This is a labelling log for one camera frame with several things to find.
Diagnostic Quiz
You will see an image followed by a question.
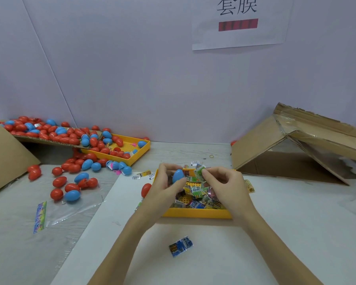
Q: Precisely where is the clear bag with coloured label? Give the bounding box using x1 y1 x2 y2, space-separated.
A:
33 193 104 234

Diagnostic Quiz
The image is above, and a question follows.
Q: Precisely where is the person's left forearm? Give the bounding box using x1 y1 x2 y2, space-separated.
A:
88 213 158 285

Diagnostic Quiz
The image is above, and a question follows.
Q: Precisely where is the tall brown cardboard box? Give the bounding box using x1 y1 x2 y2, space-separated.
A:
0 110 41 198

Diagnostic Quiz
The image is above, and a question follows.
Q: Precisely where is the brown cardboard sheet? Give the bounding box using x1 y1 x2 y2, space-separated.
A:
15 136 81 147

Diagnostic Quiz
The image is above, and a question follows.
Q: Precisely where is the white paper sign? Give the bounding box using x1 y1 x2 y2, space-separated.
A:
191 0 295 51

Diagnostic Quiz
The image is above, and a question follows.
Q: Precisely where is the blue packet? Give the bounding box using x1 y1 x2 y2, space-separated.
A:
169 236 194 258

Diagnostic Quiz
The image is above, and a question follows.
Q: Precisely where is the yellow plastic tray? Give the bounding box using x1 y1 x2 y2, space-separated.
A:
154 168 241 220

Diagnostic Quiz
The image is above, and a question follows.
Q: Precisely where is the torn flattened cardboard box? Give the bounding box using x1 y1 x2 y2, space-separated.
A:
231 103 356 186

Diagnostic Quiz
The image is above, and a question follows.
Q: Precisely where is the pile of plastic eggs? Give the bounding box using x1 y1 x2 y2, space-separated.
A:
0 116 151 203

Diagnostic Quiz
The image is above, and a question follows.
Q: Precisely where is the yellow tray under eggs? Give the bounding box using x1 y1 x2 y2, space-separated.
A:
80 133 151 167

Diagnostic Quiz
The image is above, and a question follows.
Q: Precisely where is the person's right hand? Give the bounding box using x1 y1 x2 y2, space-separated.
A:
202 167 263 226

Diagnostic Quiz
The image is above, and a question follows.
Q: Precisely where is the person's right forearm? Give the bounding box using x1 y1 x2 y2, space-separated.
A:
240 212 324 285

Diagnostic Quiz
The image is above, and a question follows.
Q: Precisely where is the person's left hand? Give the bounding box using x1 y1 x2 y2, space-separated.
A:
133 163 193 229

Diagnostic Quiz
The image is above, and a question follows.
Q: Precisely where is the single blue plastic egg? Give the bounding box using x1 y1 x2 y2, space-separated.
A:
172 169 186 184

